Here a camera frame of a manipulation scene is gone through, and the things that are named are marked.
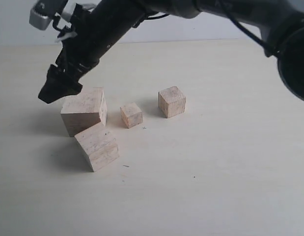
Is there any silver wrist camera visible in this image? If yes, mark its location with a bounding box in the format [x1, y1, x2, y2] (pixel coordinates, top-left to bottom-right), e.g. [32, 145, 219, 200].
[28, 0, 69, 31]

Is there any second largest wooden cube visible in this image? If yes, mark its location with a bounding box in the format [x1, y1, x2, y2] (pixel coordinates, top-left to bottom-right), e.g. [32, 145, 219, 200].
[74, 122, 119, 172]

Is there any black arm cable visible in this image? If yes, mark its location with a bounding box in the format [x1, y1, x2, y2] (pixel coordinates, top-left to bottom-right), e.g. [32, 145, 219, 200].
[141, 0, 282, 59]

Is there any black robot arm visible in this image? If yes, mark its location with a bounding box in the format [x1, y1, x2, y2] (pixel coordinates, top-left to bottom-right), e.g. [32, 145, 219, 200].
[29, 0, 304, 104]

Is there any third largest wooden cube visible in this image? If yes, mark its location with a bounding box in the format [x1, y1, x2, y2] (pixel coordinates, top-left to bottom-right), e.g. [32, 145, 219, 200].
[158, 86, 186, 118]

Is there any smallest wooden cube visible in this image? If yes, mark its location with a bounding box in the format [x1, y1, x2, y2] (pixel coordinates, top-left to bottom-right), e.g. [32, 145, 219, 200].
[120, 103, 143, 128]

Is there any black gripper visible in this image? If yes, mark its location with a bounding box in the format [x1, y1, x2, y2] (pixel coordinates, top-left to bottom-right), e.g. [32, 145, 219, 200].
[38, 0, 146, 104]

